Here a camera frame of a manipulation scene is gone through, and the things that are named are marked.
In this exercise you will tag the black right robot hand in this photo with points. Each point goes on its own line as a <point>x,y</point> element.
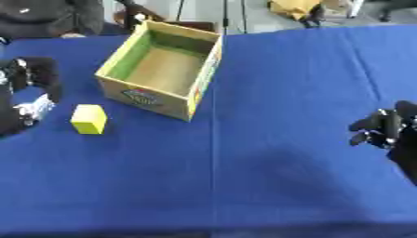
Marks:
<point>399,133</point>

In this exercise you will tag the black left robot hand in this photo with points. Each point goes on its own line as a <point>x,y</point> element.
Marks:
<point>15,74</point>

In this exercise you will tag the open tan cardboard box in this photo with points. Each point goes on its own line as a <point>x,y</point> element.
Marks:
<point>163,69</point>

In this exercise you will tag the person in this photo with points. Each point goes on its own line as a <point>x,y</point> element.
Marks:
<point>49,15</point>

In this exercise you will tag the person's hand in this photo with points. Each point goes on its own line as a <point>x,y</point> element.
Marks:
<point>72,35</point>

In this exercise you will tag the yellow-green block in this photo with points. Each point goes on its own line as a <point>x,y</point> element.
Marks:
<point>89,119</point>

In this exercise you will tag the brown chair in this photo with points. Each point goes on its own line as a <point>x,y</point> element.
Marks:
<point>136,17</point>

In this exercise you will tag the black tripod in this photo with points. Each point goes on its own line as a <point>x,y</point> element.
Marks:
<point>225,14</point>

